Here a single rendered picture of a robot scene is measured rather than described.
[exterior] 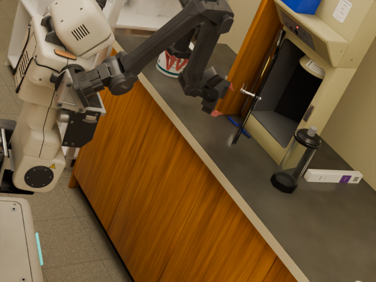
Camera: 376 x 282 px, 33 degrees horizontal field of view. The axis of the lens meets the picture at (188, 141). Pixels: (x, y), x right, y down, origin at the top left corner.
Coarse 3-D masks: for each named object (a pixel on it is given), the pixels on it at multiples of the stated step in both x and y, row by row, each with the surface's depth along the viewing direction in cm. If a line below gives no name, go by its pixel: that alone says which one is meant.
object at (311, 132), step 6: (312, 126) 224; (300, 132) 225; (306, 132) 226; (312, 132) 224; (300, 138) 223; (306, 138) 223; (312, 138) 224; (318, 138) 225; (312, 144) 223; (318, 144) 224
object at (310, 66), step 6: (306, 54) 242; (300, 60) 242; (306, 60) 239; (312, 60) 237; (306, 66) 237; (312, 66) 236; (318, 66) 235; (312, 72) 236; (318, 72) 235; (324, 72) 235
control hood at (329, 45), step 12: (276, 0) 231; (288, 12) 227; (300, 24) 223; (312, 24) 221; (324, 24) 226; (312, 36) 220; (324, 36) 214; (336, 36) 219; (324, 48) 217; (336, 48) 216; (336, 60) 221
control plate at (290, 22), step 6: (282, 12) 232; (288, 18) 231; (288, 24) 235; (294, 24) 229; (294, 30) 233; (300, 30) 227; (300, 36) 231; (306, 36) 226; (306, 42) 230; (312, 42) 224; (312, 48) 228
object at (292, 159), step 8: (296, 136) 224; (296, 144) 225; (320, 144) 225; (288, 152) 229; (296, 152) 226; (304, 152) 224; (312, 152) 225; (288, 160) 228; (296, 160) 227; (304, 160) 226; (280, 168) 232; (288, 168) 229; (296, 168) 228; (304, 168) 230; (280, 176) 232; (288, 176) 230; (296, 176) 230; (288, 184) 232; (296, 184) 234
